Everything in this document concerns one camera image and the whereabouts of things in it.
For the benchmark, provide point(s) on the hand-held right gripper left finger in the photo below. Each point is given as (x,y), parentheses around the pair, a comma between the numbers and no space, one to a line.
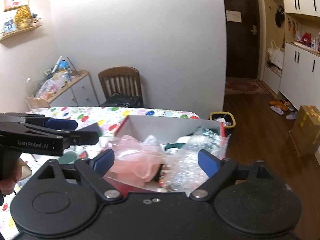
(103,161)

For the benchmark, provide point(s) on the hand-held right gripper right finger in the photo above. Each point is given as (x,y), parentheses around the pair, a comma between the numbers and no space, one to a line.
(208,163)

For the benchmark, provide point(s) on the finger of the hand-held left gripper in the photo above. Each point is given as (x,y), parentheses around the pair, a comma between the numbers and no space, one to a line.
(61,124)
(82,138)

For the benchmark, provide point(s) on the dark blue sponge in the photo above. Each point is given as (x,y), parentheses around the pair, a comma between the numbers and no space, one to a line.
(93,127)

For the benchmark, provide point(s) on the clear bubble wrap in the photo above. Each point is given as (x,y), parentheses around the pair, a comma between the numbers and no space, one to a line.
(185,165)

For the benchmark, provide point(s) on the pink bath pouf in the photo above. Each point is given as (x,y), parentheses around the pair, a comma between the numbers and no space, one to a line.
(135,165)

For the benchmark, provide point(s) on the red cardboard box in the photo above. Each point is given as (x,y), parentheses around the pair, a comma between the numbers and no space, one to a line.
(150,125)

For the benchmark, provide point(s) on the person's left hand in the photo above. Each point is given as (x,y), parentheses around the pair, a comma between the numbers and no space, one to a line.
(8,186)

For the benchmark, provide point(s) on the green ceramic cup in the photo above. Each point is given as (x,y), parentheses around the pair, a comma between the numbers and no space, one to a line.
(70,158)

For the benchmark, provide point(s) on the balloon printed tablecloth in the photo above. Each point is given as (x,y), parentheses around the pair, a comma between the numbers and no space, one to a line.
(107,115)

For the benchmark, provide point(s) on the clear plastic bag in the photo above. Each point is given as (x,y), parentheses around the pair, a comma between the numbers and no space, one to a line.
(52,86)

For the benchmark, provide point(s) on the wooden side cabinet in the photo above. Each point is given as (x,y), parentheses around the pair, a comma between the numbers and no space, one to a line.
(80,90)

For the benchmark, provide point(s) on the yellow trash bin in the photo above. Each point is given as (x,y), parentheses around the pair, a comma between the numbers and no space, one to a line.
(212,117)

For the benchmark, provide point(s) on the black plastic bag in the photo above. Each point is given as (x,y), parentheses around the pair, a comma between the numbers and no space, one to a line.
(120,100)

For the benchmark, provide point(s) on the blue container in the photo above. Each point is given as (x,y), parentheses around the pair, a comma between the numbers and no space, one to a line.
(64,65)

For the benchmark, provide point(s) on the white tube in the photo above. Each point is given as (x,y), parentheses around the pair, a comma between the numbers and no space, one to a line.
(56,64)

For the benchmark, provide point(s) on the wooden chair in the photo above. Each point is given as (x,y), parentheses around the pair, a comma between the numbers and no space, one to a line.
(117,71)

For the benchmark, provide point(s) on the patterned doormat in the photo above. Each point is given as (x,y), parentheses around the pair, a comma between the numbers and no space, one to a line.
(245,86)

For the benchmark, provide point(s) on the purple slipper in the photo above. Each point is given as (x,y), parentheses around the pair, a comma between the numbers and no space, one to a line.
(291,116)
(277,110)

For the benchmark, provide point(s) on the orange slipper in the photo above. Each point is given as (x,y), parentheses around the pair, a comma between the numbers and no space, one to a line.
(276,103)

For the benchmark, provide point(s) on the brown cardboard box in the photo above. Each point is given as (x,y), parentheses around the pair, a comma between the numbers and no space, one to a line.
(307,130)

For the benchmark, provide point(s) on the gold ornament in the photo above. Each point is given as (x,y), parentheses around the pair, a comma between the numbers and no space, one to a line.
(23,17)

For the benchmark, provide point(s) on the dark door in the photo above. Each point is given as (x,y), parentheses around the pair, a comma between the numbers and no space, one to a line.
(240,50)

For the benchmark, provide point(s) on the white lower cabinet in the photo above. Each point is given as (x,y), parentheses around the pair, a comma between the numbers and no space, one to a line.
(302,80)

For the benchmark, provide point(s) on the white shopping bag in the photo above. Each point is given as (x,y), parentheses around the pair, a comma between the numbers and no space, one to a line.
(275,55)

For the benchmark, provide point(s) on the white paper sheet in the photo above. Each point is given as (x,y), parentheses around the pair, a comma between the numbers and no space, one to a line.
(233,16)

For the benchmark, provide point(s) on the red cap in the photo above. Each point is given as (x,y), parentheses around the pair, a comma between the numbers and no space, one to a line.
(306,38)

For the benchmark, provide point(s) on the black hanging cap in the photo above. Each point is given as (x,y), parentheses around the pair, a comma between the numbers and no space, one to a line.
(280,17)

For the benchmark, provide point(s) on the wooden wall shelf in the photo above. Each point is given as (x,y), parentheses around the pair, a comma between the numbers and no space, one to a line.
(22,33)

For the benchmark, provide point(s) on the small photo frame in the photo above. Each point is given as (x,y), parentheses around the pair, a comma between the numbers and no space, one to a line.
(8,25)

